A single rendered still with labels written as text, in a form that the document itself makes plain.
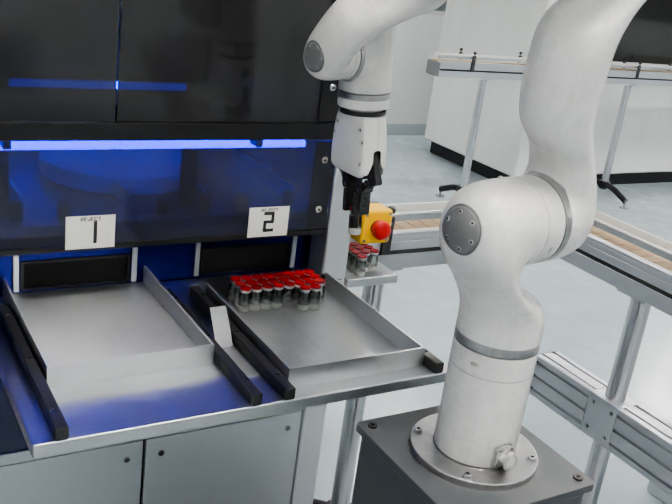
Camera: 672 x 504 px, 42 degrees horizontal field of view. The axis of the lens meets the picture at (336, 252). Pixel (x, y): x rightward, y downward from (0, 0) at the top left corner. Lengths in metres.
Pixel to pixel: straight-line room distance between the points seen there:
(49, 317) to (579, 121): 0.93
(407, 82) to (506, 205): 6.41
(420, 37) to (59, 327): 6.20
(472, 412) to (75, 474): 0.84
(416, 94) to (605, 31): 6.50
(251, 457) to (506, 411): 0.81
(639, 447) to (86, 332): 1.37
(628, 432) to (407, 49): 5.52
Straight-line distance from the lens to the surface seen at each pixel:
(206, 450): 1.85
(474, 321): 1.18
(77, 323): 1.53
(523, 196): 1.11
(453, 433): 1.26
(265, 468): 1.95
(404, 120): 7.55
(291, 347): 1.49
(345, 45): 1.27
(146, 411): 1.29
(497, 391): 1.22
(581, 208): 1.18
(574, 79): 1.09
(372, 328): 1.60
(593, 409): 2.33
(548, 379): 2.42
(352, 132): 1.38
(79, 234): 1.54
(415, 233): 2.01
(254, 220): 1.65
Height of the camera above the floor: 1.55
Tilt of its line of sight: 20 degrees down
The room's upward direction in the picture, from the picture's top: 8 degrees clockwise
